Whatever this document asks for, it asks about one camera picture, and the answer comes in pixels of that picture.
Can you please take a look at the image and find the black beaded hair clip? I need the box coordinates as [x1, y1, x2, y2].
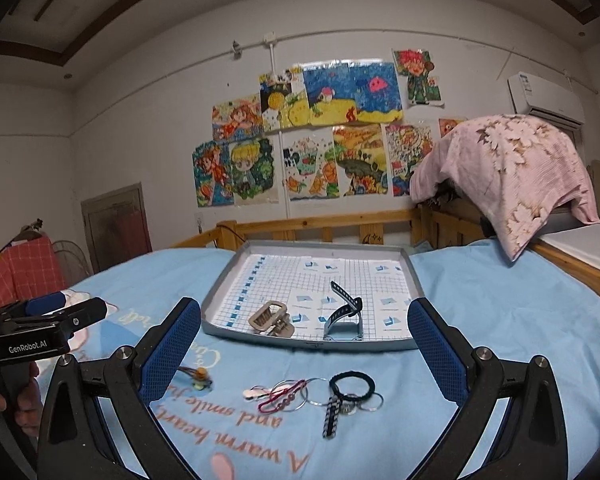
[322, 395, 342, 440]

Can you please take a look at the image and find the pink floral blanket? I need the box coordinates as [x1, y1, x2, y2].
[411, 114, 600, 262]

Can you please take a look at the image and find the beige hair claw clip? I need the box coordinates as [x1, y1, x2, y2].
[248, 300, 296, 337]

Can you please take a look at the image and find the black hair tie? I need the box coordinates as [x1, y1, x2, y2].
[329, 371, 376, 402]

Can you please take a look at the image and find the white air conditioner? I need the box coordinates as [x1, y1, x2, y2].
[507, 72, 587, 126]

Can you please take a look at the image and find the grey tray with grid paper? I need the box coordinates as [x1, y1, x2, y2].
[201, 240, 423, 352]

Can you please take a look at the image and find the light blue printed bed sheet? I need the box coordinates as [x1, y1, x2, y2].
[62, 240, 600, 480]

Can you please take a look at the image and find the group of colourful wall drawings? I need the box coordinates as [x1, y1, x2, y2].
[192, 49, 468, 208]

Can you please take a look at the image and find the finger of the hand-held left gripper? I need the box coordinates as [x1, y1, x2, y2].
[0, 292, 67, 318]
[10, 297, 107, 336]

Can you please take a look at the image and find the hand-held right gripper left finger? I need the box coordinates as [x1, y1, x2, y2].
[37, 297, 203, 480]

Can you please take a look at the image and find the thin metal key ring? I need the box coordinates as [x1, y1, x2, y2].
[355, 391, 384, 412]

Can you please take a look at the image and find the red string bracelet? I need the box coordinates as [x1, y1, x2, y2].
[257, 380, 308, 413]

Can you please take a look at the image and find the standing fan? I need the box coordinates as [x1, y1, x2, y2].
[50, 240, 95, 288]

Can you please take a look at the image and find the brown door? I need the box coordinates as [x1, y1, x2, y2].
[81, 183, 153, 276]

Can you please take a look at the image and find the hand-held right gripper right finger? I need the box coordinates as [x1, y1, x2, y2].
[406, 297, 568, 480]

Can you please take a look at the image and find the red plaid cloth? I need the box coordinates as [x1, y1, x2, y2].
[0, 236, 61, 308]

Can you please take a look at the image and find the brown hair tie orange bead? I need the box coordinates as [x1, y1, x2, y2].
[176, 366, 213, 392]

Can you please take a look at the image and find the wooden bed with white mattress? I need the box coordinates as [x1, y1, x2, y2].
[480, 210, 600, 311]

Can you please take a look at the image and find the person's left hand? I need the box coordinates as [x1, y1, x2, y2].
[0, 362, 42, 428]

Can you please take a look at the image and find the blue wrist watch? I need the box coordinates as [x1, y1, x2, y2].
[322, 280, 366, 342]

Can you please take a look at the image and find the dark cloth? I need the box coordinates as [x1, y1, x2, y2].
[427, 182, 463, 207]

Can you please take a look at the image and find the wooden bed rail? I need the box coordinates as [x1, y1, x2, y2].
[172, 207, 486, 257]

